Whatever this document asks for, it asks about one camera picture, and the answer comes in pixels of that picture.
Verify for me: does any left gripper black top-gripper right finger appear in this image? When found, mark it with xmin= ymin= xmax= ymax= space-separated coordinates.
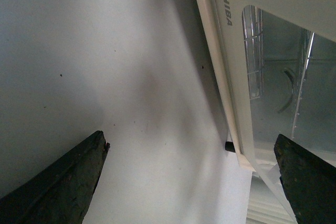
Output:
xmin=274 ymin=134 xmax=335 ymax=223

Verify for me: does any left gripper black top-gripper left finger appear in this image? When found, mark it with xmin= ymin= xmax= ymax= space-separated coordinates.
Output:
xmin=1 ymin=131 xmax=110 ymax=223

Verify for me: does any glass oven door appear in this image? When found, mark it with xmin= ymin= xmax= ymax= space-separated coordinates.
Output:
xmin=204 ymin=0 xmax=336 ymax=166

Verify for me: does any cream toaster oven body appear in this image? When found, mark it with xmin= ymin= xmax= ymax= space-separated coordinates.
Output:
xmin=189 ymin=0 xmax=299 ymax=224

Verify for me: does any wire oven rack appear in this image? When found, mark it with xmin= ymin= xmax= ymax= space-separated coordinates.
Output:
xmin=242 ymin=5 xmax=264 ymax=100

